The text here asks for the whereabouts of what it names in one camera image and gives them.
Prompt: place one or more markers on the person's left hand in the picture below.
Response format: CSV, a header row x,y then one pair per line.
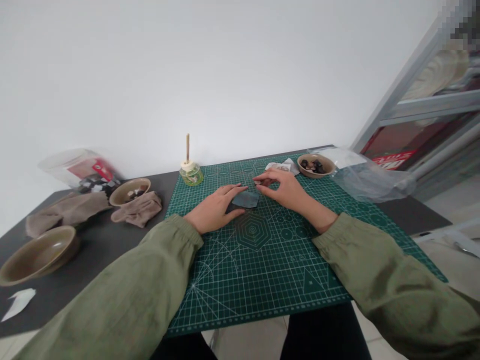
x,y
212,212

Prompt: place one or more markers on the person's right hand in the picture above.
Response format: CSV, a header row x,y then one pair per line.
x,y
292,195

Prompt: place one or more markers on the dark grey stone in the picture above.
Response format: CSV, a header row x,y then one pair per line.
x,y
247,200

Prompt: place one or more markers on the small clear packet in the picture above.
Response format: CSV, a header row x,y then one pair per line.
x,y
281,166

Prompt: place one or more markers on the small brown bowl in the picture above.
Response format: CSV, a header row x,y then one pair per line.
x,y
125,193
318,172

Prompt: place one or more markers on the pile of dark bead pieces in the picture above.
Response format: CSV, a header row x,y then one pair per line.
x,y
314,165

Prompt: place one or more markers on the glass bottle with yellow liquid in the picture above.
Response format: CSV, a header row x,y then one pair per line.
x,y
191,175

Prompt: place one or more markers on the wooden stick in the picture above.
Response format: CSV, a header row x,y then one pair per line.
x,y
187,147

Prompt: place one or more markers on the beige cloth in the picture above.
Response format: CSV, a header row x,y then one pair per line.
x,y
67,213
138,212

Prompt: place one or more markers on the green cutting mat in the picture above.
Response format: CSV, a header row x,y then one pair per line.
x,y
262,270

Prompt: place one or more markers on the pile of mixed bead pieces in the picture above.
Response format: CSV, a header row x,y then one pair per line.
x,y
135,192

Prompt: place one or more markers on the clear plastic bag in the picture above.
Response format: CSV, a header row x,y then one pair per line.
x,y
371,176

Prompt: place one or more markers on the red printed panel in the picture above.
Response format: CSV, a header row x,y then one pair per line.
x,y
390,157

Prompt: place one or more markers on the clear plastic jar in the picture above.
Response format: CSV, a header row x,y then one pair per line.
x,y
80,168

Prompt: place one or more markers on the person's legs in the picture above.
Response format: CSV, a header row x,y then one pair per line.
x,y
318,333

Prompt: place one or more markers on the grey metal shelf rack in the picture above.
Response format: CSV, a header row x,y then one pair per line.
x,y
423,101

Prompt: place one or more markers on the large olive ceramic bowl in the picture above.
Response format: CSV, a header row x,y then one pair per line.
x,y
37,257

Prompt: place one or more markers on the white paper scrap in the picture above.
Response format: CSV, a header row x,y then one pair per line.
x,y
18,302

